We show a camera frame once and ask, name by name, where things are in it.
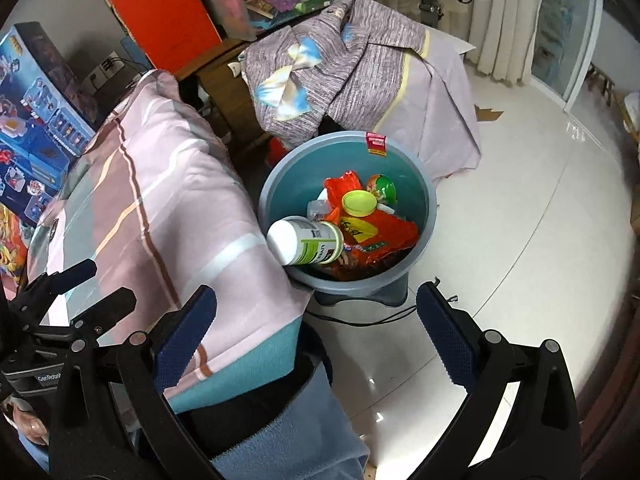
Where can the red snack bag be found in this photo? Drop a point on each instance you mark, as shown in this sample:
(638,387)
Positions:
(392,235)

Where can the person's left hand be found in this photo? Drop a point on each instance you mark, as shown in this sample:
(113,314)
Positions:
(30,425)

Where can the yellow-green round lid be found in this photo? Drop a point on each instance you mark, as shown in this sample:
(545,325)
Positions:
(359,204)

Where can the cream curtain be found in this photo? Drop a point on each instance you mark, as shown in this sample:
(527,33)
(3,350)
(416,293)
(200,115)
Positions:
(505,10)

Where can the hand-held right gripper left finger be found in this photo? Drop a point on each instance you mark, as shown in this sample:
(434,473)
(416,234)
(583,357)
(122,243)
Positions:
(185,340)

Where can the blue toy box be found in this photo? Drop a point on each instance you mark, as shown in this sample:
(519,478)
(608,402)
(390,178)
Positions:
(40,125)

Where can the grey plastic stool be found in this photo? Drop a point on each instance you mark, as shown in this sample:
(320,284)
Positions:
(360,300)

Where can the wooden cabinet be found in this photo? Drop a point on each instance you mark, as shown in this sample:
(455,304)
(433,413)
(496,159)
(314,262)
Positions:
(225,95)

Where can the grey patterned cloth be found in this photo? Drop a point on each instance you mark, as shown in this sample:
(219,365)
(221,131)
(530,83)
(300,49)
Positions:
(350,60)

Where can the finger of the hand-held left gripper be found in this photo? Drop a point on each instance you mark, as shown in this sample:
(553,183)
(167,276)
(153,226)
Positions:
(65,280)
(107,312)

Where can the red gift bag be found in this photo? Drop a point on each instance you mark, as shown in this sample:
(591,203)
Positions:
(165,20)

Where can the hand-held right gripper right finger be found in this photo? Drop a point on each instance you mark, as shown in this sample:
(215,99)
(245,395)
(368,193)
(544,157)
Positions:
(445,335)

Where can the cardboard piece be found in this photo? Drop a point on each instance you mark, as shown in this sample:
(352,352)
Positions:
(489,114)

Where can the cartoon puppy gift bag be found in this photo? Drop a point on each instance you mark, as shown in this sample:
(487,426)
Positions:
(12,245)

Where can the person's blue fleece clothing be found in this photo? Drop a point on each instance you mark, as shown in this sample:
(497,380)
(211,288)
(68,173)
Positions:
(310,435)

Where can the teal plastic bucket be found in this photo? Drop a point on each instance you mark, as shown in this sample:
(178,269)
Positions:
(300,185)

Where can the green orange round packet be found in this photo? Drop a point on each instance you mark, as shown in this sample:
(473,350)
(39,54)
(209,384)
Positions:
(384,191)

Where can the pink grey checked tablecloth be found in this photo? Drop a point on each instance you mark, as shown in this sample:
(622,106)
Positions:
(175,185)

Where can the sliding glass door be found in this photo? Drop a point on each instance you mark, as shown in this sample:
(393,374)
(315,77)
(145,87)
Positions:
(575,25)

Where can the white green canister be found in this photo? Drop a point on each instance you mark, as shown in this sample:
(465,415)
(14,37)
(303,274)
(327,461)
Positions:
(305,242)

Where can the white power strip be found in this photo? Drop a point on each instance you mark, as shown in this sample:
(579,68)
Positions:
(102,69)

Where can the person's black clothing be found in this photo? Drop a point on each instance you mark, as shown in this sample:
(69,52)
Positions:
(250,405)

